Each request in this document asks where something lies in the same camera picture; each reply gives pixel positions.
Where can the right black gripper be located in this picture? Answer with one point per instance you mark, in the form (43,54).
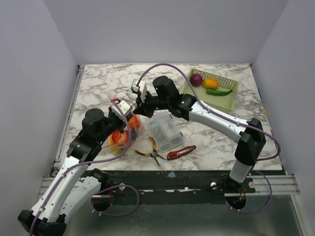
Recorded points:
(141,108)

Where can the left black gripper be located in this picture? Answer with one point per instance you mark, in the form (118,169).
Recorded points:
(123,124)

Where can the red toy apple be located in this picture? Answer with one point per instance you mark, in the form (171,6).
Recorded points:
(117,135)

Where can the clear zip top bag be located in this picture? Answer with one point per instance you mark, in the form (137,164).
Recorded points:
(106,146)

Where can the yellow toy bell pepper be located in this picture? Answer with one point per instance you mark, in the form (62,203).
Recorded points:
(116,146)

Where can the dark purple toy plum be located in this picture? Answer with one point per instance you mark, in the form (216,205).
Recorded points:
(134,135)

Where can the orange toy pumpkin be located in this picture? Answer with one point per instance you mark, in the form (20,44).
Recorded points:
(135,122)

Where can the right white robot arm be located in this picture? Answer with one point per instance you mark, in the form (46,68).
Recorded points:
(181,105)

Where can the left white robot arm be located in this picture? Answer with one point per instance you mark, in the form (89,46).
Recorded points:
(51,214)

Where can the purple toy onion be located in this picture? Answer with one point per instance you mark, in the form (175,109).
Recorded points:
(196,80)

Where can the clear plastic parts box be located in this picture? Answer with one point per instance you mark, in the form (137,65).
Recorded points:
(164,131)

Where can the green toy chili pepper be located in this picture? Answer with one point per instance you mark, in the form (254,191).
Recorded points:
(217,92)

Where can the orange toy lemon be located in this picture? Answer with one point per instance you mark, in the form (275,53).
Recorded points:
(210,84)

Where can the beige perforated plastic basket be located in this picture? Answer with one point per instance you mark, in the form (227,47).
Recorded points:
(222,103)

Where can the red black utility knife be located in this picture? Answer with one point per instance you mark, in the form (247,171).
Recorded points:
(179,153)

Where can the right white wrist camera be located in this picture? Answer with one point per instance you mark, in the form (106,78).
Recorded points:
(140,88)

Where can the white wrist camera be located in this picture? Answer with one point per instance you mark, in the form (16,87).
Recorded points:
(140,88)
(121,108)

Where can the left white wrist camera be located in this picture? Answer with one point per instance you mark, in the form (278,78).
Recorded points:
(121,108)

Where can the yellow handled pliers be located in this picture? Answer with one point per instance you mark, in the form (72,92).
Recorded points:
(153,154)

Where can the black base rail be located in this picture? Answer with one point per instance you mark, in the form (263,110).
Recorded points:
(167,187)

